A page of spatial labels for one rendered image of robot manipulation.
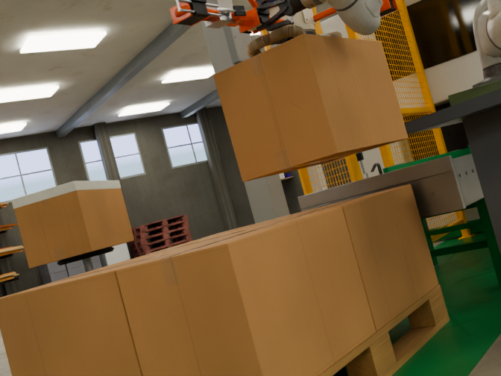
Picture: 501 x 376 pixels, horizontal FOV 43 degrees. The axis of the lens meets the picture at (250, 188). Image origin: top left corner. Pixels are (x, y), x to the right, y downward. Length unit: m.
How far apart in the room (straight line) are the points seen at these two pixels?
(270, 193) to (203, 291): 2.21
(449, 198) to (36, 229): 2.27
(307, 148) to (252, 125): 0.23
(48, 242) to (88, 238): 0.25
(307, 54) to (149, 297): 0.93
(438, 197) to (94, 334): 1.40
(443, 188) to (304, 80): 0.77
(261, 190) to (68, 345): 2.03
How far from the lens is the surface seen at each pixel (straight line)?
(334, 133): 2.05
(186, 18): 1.95
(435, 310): 2.46
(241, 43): 3.84
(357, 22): 2.17
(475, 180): 2.75
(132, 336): 1.76
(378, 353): 2.01
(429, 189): 2.56
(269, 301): 1.56
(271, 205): 3.71
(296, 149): 2.11
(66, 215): 3.64
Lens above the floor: 0.60
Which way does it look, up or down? 2 degrees up
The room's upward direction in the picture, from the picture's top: 15 degrees counter-clockwise
